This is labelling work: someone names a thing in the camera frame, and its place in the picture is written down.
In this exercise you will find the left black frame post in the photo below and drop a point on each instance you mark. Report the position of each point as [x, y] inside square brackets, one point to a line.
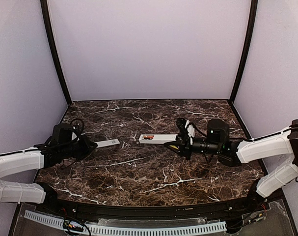
[53, 50]

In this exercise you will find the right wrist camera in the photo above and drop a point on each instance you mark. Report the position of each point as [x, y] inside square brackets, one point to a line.
[186, 128]

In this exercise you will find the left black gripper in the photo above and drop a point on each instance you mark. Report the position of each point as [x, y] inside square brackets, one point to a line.
[83, 145]

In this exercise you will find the white battery cover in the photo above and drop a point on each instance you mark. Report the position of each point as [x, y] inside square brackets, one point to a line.
[107, 143]

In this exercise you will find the black front mounting rail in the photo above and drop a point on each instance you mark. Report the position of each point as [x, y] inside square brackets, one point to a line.
[231, 210]

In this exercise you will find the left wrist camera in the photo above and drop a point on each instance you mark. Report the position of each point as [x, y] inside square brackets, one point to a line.
[76, 126]

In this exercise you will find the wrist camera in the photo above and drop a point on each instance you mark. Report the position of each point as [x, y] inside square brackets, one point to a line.
[76, 126]
[186, 128]

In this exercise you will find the white remote control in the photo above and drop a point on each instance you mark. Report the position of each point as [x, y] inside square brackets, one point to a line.
[159, 139]

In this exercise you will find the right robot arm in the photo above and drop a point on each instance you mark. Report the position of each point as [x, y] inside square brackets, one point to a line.
[237, 151]

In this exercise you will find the black frame post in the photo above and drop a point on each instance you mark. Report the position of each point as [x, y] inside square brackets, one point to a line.
[245, 51]
[53, 50]

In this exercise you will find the right black frame post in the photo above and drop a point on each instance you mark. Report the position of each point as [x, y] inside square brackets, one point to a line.
[245, 51]

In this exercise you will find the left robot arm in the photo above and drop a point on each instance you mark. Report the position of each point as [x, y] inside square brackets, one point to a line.
[66, 141]

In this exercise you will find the white slotted cable duct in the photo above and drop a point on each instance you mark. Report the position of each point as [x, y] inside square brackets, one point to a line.
[114, 227]

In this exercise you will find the orange black battery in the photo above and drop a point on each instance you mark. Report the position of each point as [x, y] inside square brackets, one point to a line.
[148, 137]

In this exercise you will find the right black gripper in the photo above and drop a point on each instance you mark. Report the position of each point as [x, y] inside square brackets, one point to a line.
[185, 143]

